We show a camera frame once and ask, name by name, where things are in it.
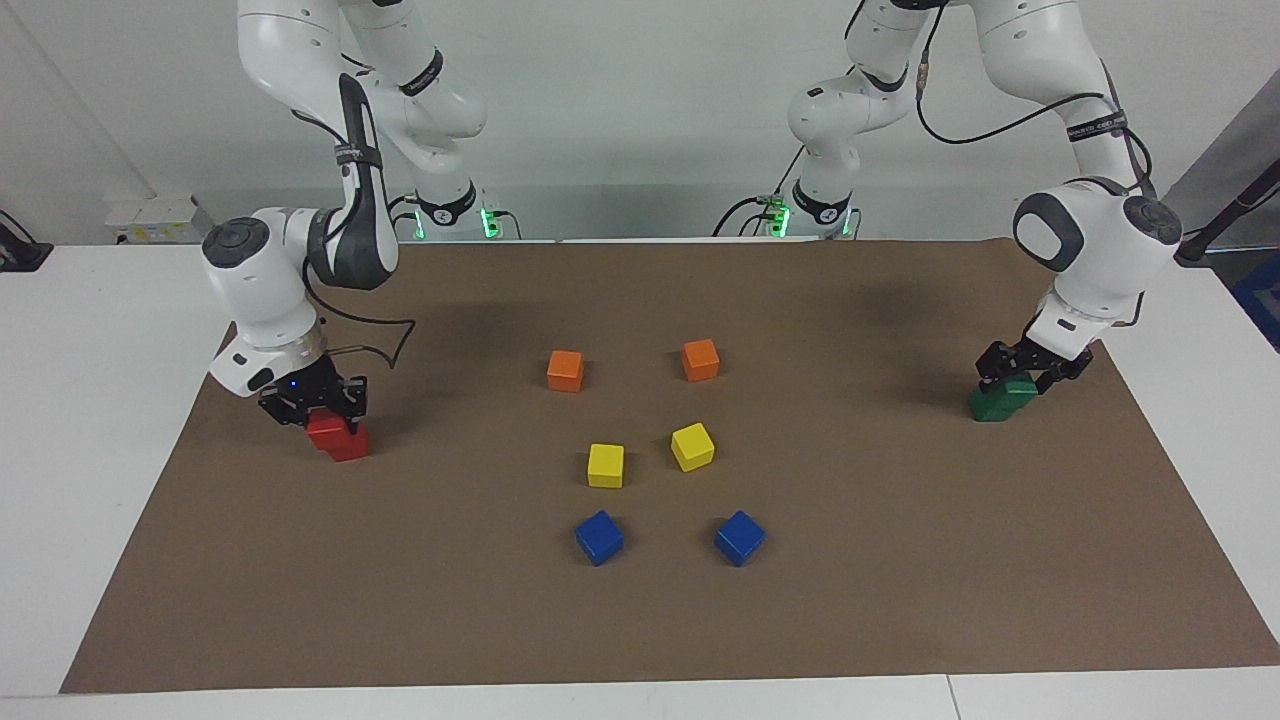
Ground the blue box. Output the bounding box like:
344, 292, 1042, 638
1230, 250, 1280, 353

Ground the black stand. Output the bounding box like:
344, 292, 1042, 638
1172, 158, 1280, 267

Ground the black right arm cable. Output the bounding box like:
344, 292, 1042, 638
298, 108, 417, 372

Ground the yellow cube block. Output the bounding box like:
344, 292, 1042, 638
586, 443, 626, 490
670, 422, 717, 474

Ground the brown table mat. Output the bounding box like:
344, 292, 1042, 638
58, 240, 1280, 694

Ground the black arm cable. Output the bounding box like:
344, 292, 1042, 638
298, 108, 417, 372
914, 0, 1153, 201

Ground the blue cube block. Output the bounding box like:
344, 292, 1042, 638
713, 510, 767, 568
574, 510, 626, 568

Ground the black device with cable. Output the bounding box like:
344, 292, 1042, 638
0, 208, 54, 273

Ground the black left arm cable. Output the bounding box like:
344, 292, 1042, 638
914, 0, 1153, 201

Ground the black left base cable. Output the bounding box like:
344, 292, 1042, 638
711, 148, 807, 239

